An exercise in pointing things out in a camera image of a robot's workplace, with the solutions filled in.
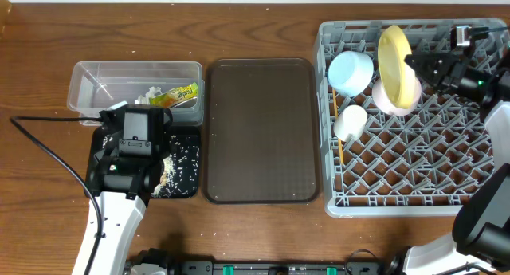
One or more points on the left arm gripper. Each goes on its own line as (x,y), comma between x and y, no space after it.
(108,155)

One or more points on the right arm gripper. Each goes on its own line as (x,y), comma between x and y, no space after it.
(449,74)

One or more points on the yellow plate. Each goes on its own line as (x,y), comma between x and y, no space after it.
(397,77)

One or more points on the pink bowl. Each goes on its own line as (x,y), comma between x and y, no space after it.
(382,101)

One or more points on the white tissue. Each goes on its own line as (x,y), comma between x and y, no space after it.
(150,94)

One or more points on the blue bowl with rice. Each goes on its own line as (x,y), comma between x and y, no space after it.
(350,73)

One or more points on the green snack wrapper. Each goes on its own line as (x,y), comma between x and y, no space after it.
(174,96)

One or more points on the cream cup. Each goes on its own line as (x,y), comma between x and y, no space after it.
(350,123)

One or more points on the wooden chopstick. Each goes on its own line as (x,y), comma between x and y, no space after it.
(336,114)

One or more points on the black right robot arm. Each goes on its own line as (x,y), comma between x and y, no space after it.
(479,240)

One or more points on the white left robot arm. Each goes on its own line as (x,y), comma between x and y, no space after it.
(112,222)

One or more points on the grey dishwasher rack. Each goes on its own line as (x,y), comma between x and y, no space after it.
(427,163)

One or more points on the black plastic tray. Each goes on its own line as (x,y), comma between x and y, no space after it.
(181,168)

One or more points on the spilled rice pile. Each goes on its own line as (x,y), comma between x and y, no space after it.
(144,169)

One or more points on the clear plastic bin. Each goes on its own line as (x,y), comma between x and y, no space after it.
(97,85)

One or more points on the brown serving tray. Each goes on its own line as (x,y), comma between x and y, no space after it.
(262,142)

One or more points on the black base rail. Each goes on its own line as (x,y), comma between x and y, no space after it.
(260,268)

